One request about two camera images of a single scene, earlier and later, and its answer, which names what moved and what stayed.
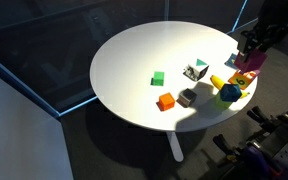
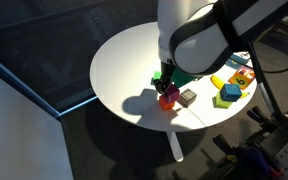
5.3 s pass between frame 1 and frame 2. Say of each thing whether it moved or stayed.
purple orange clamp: stayed
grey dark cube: stayed
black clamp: stayed
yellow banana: stayed
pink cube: moved
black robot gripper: moved
